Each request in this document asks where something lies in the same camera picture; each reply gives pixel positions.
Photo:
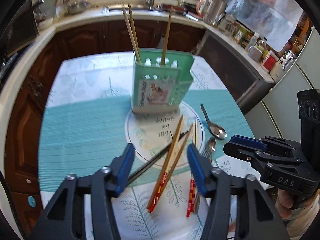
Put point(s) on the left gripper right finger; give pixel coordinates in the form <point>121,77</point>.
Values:
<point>209,182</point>

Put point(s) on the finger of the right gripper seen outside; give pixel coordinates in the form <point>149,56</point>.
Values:
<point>243,148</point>

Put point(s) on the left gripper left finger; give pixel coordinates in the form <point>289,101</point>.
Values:
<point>121,168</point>

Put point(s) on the steel fork wooden handle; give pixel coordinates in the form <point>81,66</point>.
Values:
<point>199,174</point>

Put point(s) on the pale chopstick checkered end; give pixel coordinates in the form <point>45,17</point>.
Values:
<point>192,181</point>
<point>188,215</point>

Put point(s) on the black chopstick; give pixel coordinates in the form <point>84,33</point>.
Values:
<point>160,157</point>

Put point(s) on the green plastic utensil holder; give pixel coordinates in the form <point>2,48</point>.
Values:
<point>159,88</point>

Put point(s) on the pale bamboo chopstick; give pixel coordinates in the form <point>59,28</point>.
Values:
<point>133,28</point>
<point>134,44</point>

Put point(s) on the wooden chopstick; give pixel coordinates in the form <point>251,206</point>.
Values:
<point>165,44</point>

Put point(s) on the small steel spoon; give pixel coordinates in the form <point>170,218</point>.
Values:
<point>210,148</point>

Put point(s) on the white sleeve forearm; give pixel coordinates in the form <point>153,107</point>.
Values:
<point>302,221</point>

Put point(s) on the right hand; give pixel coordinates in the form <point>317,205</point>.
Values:
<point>287,207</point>

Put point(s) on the patterned teal tablecloth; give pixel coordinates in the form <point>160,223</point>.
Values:
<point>88,121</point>

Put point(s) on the steel oven cabinet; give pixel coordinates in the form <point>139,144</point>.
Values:
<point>246,81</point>

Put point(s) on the red white canister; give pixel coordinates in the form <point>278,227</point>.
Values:
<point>269,60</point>

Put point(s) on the white thermos jug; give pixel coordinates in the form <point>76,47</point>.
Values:
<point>282,66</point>

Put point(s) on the white mug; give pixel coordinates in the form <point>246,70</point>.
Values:
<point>255,53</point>

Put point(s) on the glass pitcher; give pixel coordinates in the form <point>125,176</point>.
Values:
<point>225,22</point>

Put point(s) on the steel electric kettle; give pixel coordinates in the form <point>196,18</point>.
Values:
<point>211,10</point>

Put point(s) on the red frying pan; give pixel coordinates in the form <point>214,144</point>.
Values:
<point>174,8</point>

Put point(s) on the small steel pot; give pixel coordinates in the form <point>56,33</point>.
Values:
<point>78,7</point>

